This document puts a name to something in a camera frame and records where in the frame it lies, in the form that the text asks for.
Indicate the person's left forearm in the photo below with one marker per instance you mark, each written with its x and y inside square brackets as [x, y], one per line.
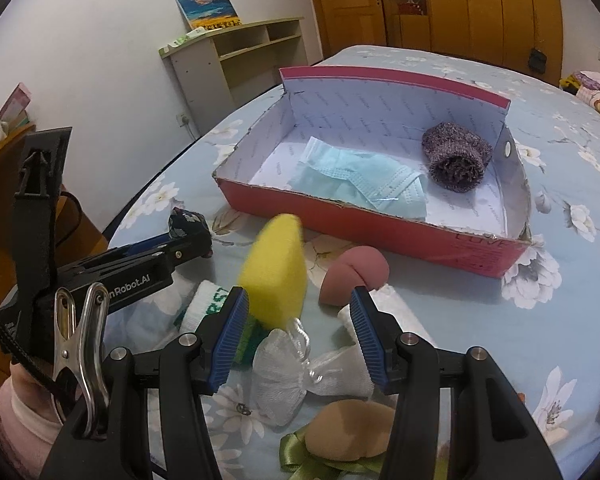
[20, 410]

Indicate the pink makeup sponge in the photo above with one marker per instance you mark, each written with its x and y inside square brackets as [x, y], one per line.
[355, 270]

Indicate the silver metal spring clip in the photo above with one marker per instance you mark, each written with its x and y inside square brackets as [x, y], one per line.
[65, 345]

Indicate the green white packet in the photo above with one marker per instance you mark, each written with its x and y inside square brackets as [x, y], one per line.
[185, 39]

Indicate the purple knitted rolled sock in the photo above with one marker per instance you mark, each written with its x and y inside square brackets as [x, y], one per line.
[455, 155]

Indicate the small black hanging bag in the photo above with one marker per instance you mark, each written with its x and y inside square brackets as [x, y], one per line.
[536, 60]

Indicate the blue floral bedsheet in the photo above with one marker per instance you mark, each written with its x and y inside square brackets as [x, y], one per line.
[480, 335]

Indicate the blue yellow painting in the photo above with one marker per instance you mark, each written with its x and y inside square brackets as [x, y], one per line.
[207, 7]

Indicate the wooden door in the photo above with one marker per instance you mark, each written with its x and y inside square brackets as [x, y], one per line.
[345, 10]

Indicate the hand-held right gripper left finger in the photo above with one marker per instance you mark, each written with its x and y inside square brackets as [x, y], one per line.
[232, 340]

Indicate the wall power outlet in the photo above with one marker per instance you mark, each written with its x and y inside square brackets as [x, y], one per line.
[184, 120]

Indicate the red item in wardrobe niche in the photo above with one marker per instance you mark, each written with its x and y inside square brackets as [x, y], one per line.
[411, 8]

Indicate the green ribbon bow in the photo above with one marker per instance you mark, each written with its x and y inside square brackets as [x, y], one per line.
[292, 452]

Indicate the dark patterned sock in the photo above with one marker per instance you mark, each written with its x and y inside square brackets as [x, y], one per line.
[187, 220]

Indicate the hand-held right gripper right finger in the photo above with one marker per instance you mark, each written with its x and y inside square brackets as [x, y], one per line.
[367, 340]

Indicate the wooden wardrobe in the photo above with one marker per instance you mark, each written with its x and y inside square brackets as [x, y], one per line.
[480, 5]

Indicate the beige makeup sponge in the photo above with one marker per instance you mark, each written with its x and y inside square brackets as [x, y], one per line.
[345, 430]

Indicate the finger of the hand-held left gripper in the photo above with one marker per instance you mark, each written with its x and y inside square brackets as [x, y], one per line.
[180, 252]

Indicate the yellow black toy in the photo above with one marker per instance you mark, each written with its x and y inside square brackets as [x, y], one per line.
[570, 83]

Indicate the red cardboard box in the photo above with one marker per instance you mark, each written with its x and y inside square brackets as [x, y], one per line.
[380, 230]

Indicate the pink box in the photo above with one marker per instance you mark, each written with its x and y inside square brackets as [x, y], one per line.
[15, 105]

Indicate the blue face mask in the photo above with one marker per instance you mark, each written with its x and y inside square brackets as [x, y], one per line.
[340, 170]

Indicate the pale green bookshelf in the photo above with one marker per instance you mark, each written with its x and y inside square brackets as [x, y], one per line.
[195, 70]

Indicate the white green sock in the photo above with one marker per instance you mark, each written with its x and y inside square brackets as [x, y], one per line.
[205, 305]

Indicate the yellow sponge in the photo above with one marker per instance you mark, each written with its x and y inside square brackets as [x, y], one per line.
[275, 280]

